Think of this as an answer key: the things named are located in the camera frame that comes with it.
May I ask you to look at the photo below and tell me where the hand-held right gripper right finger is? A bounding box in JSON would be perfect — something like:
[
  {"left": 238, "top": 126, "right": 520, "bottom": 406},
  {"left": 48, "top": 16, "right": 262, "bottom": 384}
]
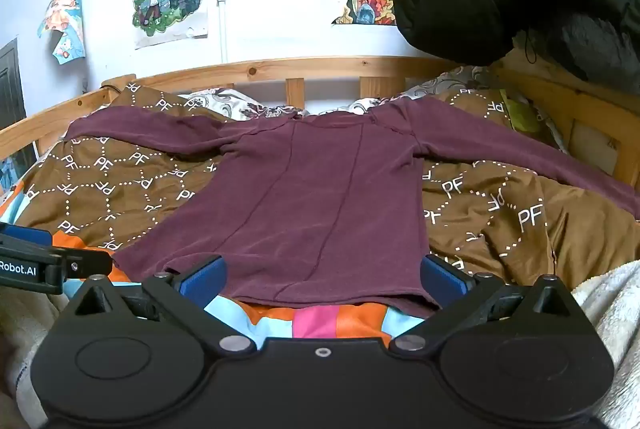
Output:
[{"left": 389, "top": 253, "right": 576, "bottom": 356}]

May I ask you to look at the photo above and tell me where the dark grey door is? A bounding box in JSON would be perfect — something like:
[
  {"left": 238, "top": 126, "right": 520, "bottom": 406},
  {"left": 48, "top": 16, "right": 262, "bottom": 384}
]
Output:
[{"left": 0, "top": 36, "right": 28, "bottom": 132}]

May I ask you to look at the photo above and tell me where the maroon long-sleeve shirt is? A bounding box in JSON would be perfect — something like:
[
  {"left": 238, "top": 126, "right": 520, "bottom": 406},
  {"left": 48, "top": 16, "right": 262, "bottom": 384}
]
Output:
[{"left": 64, "top": 96, "right": 640, "bottom": 319}]

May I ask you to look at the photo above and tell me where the white wall pipe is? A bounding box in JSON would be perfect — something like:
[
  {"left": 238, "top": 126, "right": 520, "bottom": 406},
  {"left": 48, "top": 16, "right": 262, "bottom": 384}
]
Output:
[{"left": 216, "top": 0, "right": 230, "bottom": 66}]

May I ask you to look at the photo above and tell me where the white fleece blanket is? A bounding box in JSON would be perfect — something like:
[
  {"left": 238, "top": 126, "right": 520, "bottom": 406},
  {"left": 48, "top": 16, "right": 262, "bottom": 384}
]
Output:
[{"left": 570, "top": 259, "right": 640, "bottom": 429}]

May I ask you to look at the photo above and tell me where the yellow-green cloth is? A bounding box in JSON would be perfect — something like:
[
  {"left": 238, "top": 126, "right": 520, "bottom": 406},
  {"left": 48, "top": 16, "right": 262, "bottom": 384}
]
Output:
[{"left": 500, "top": 89, "right": 545, "bottom": 136}]

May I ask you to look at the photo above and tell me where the colourful striped bed sheet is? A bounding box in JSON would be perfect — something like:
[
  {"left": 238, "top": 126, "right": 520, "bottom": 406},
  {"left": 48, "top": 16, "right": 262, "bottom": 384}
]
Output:
[{"left": 0, "top": 182, "right": 426, "bottom": 346}]

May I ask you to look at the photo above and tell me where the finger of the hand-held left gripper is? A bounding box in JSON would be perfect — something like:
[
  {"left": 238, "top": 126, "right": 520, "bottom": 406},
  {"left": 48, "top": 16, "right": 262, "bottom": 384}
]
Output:
[
  {"left": 0, "top": 222, "right": 54, "bottom": 246},
  {"left": 62, "top": 247, "right": 114, "bottom": 281}
]

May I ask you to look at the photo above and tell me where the brown patterned blanket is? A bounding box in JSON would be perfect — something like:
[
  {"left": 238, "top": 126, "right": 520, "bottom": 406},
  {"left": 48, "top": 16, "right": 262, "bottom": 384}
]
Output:
[{"left": 12, "top": 82, "right": 640, "bottom": 291}]

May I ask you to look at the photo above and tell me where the beige fleece blanket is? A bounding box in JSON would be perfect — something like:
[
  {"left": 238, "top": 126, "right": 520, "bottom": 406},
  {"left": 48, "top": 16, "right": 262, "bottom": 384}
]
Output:
[{"left": 0, "top": 289, "right": 73, "bottom": 429}]

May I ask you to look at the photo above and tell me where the wooden bed frame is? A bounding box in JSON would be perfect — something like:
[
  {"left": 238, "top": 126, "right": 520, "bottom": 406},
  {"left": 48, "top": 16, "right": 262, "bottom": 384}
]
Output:
[{"left": 0, "top": 56, "right": 640, "bottom": 191}]

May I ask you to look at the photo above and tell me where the small curled cartoon poster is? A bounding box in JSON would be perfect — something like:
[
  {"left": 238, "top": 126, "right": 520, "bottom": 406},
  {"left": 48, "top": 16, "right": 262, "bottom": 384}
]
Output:
[{"left": 37, "top": 0, "right": 87, "bottom": 65}]

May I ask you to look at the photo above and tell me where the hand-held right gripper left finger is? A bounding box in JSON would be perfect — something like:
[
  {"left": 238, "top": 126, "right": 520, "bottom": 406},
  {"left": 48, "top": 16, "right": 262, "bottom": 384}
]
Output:
[{"left": 65, "top": 254, "right": 258, "bottom": 356}]

